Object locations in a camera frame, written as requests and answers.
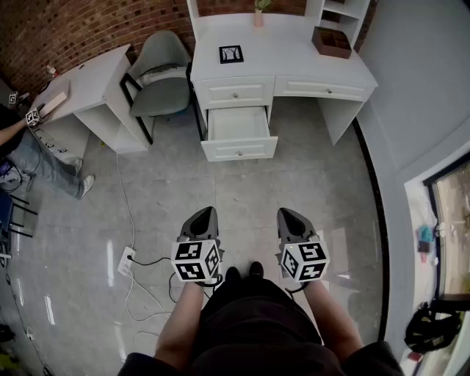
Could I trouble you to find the looped white floor cable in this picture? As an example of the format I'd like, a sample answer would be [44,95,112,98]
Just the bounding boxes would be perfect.
[123,272,172,323]

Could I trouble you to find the grey office chair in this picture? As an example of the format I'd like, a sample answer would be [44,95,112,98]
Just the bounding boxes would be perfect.
[120,29,194,145]

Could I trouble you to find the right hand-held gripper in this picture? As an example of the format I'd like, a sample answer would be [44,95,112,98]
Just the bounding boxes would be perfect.
[275,207,330,284]

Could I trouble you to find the white desk with hutch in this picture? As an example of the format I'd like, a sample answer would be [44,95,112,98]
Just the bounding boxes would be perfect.
[186,0,380,163]

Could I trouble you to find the black framed square picture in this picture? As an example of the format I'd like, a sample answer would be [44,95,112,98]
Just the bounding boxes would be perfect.
[218,45,246,65]

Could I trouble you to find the black bag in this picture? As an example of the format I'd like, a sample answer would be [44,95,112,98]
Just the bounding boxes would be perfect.
[403,299,463,355]

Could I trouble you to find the white closed square-front drawer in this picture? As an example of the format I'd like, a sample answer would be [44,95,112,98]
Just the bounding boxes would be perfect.
[193,76,276,110]

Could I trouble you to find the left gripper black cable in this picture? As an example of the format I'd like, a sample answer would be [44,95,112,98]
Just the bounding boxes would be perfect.
[167,270,224,304]

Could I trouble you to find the person's right black shoe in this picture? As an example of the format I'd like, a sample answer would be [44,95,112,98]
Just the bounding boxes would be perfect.
[248,261,266,281]

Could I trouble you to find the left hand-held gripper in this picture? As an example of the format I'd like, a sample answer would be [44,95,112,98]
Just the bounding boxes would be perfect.
[170,206,225,286]

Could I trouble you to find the brown wooden organizer box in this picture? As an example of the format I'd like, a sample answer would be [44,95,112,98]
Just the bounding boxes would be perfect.
[311,26,353,60]

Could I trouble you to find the white bottom drawer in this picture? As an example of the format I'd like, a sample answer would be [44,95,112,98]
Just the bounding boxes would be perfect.
[200,105,279,163]

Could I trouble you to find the person's right forearm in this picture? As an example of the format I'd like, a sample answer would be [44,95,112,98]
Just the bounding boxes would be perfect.
[301,278,365,363]

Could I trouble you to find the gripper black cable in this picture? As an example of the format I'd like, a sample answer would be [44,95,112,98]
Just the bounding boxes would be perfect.
[283,279,308,294]
[167,270,224,304]

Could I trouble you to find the small blue packet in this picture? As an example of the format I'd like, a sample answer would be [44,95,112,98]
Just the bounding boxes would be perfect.
[417,225,435,254]

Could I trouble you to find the white power strip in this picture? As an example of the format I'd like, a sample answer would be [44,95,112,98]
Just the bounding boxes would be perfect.
[117,246,137,277]

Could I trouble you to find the person's black trousers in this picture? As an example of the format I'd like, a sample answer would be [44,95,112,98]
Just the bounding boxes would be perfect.
[126,273,405,376]

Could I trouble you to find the person's left black shoe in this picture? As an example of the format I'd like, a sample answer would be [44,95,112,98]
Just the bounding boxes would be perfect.
[224,266,242,286]

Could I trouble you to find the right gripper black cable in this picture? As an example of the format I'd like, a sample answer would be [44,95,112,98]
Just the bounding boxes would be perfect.
[283,279,308,294]

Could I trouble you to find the long white floor cable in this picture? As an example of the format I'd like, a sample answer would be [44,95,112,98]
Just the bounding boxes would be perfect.
[115,152,137,251]

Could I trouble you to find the black framed window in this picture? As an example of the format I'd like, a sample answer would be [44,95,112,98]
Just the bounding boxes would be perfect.
[422,156,470,306]

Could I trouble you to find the light wooden block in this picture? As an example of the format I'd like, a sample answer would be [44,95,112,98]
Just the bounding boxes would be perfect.
[39,90,69,115]

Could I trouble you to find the black power strip cable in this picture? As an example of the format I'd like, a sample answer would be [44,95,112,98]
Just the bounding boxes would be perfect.
[128,256,173,267]

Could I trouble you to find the pink vase with plant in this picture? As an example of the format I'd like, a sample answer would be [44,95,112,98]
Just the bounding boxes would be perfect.
[253,0,273,29]

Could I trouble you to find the blue chair with black legs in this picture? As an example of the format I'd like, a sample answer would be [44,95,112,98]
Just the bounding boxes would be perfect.
[0,190,39,242]

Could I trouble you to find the white closed wide drawer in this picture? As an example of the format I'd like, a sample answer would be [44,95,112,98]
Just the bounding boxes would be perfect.
[274,76,369,103]

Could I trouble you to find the person's left forearm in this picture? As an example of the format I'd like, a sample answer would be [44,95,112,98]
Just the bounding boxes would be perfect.
[153,281,206,372]

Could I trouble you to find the person's black shoe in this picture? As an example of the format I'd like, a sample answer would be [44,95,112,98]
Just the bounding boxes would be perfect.
[224,266,242,286]
[248,261,266,281]

